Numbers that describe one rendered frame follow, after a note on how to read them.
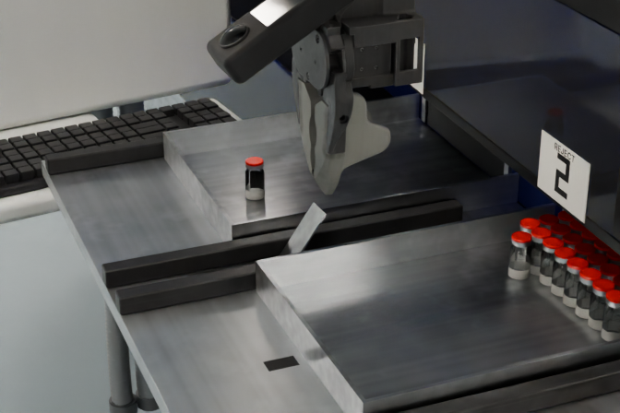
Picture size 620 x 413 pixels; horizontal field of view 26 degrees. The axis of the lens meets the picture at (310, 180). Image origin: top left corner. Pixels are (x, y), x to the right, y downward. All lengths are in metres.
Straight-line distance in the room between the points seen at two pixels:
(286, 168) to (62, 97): 0.47
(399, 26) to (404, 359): 0.36
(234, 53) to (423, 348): 0.40
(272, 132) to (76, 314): 1.44
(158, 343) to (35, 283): 1.92
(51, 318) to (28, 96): 1.17
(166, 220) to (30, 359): 1.45
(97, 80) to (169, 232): 0.54
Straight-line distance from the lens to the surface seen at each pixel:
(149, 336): 1.28
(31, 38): 1.91
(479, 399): 1.16
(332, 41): 1.00
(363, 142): 1.05
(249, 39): 0.99
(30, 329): 3.00
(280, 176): 1.58
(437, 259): 1.41
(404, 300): 1.33
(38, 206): 1.74
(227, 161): 1.62
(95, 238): 1.46
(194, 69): 2.02
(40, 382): 2.83
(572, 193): 1.27
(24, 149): 1.82
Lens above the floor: 1.56
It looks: 26 degrees down
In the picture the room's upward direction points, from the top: straight up
